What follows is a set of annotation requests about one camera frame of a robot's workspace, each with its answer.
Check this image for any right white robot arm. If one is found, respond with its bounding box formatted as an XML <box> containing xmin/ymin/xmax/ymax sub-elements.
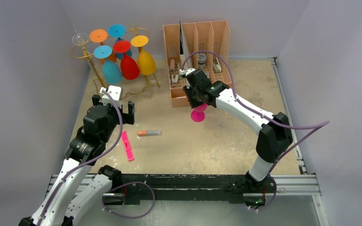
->
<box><xmin>180</xmin><ymin>68</ymin><xmax>293</xmax><ymax>192</ymax></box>

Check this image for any small white stapler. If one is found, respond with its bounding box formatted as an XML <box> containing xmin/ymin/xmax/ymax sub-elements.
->
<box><xmin>213</xmin><ymin>57</ymin><xmax>222</xmax><ymax>73</ymax></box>

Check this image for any round grey tin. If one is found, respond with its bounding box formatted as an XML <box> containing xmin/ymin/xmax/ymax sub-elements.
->
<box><xmin>197</xmin><ymin>53</ymin><xmax>207</xmax><ymax>69</ymax></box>

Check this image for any pink flat clip tool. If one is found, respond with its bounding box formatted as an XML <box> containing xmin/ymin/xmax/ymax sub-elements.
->
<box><xmin>121</xmin><ymin>131</ymin><xmax>134</xmax><ymax>161</ymax></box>

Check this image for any light blue wine glass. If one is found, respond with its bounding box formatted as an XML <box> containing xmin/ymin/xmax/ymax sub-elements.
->
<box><xmin>93</xmin><ymin>45</ymin><xmax>123</xmax><ymax>85</ymax></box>

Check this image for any clear wine glass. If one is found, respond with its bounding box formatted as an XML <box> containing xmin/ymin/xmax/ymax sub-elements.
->
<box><xmin>72</xmin><ymin>32</ymin><xmax>89</xmax><ymax>46</ymax></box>

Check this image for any yellow plastic wine glass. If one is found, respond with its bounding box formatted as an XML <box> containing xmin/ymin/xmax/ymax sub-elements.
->
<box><xmin>131</xmin><ymin>35</ymin><xmax>156</xmax><ymax>75</ymax></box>

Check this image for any purple cable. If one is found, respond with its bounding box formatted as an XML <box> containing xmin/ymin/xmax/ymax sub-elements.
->
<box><xmin>181</xmin><ymin>50</ymin><xmax>330</xmax><ymax>213</ymax></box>
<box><xmin>35</xmin><ymin>90</ymin><xmax>156</xmax><ymax>226</ymax></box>

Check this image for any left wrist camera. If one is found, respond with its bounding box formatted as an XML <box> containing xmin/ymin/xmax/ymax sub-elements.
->
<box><xmin>99</xmin><ymin>85</ymin><xmax>123</xmax><ymax>108</ymax></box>

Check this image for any aluminium table frame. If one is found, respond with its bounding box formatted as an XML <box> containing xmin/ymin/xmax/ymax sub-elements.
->
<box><xmin>45</xmin><ymin>56</ymin><xmax>329</xmax><ymax>226</ymax></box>

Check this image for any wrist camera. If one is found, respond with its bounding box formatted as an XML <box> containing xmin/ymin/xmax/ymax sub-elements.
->
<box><xmin>99</xmin><ymin>85</ymin><xmax>123</xmax><ymax>108</ymax></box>
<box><xmin>179</xmin><ymin>68</ymin><xmax>196</xmax><ymax>78</ymax></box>

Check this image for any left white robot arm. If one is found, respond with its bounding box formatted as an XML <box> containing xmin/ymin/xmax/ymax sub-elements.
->
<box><xmin>19</xmin><ymin>95</ymin><xmax>135</xmax><ymax>226</ymax></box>

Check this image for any red plastic wine glass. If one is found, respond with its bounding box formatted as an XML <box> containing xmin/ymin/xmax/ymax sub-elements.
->
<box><xmin>113</xmin><ymin>40</ymin><xmax>140</xmax><ymax>80</ymax></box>

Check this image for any white folder in organizer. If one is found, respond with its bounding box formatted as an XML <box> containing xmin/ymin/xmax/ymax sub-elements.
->
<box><xmin>179</xmin><ymin>21</ymin><xmax>194</xmax><ymax>69</ymax></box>

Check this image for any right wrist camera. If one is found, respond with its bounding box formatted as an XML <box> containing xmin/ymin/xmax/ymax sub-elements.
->
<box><xmin>179</xmin><ymin>68</ymin><xmax>196</xmax><ymax>78</ymax></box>

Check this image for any peach desk organizer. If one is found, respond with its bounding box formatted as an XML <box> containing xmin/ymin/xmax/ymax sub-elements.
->
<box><xmin>163</xmin><ymin>20</ymin><xmax>232</xmax><ymax>108</ymax></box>

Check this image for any orange grey marker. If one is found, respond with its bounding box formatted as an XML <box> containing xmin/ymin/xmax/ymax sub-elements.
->
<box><xmin>137</xmin><ymin>130</ymin><xmax>162</xmax><ymax>137</ymax></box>

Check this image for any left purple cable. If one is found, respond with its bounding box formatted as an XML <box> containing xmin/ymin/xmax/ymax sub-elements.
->
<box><xmin>35</xmin><ymin>90</ymin><xmax>156</xmax><ymax>226</ymax></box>

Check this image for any magenta plastic wine glass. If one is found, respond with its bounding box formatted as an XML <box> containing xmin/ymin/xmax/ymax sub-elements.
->
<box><xmin>190</xmin><ymin>104</ymin><xmax>208</xmax><ymax>122</ymax></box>

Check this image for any dark blue wine glass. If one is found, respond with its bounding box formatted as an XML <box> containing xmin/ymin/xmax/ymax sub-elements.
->
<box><xmin>108</xmin><ymin>24</ymin><xmax>132</xmax><ymax>60</ymax></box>

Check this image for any orange plastic wine glass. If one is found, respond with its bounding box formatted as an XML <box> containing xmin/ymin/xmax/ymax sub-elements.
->
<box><xmin>89</xmin><ymin>29</ymin><xmax>117</xmax><ymax>63</ymax></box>

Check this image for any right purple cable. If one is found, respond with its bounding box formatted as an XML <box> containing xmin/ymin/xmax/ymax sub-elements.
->
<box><xmin>181</xmin><ymin>50</ymin><xmax>330</xmax><ymax>213</ymax></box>

